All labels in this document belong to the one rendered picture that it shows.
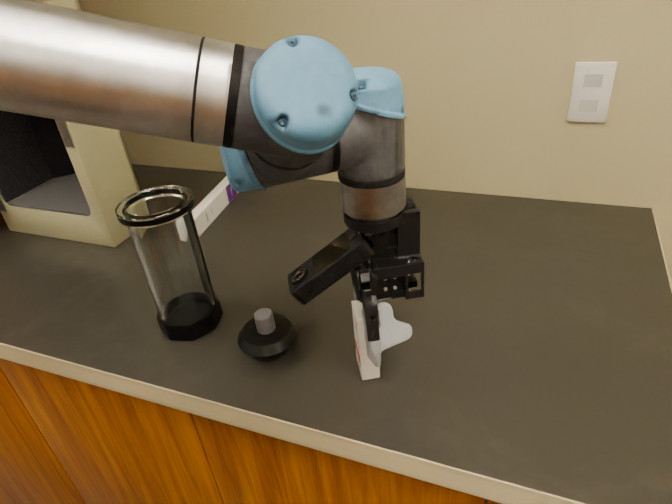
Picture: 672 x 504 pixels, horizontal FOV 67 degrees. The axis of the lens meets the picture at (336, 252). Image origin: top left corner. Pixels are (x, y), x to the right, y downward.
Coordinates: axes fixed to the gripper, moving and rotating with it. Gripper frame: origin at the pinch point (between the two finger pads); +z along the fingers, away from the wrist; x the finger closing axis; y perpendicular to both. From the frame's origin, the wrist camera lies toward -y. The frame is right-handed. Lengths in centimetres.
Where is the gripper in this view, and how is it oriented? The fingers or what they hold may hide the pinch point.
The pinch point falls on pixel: (365, 339)
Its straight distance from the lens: 71.0
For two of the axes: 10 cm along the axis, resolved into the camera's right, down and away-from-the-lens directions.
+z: 0.9, 8.4, 5.4
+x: -1.5, -5.2, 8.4
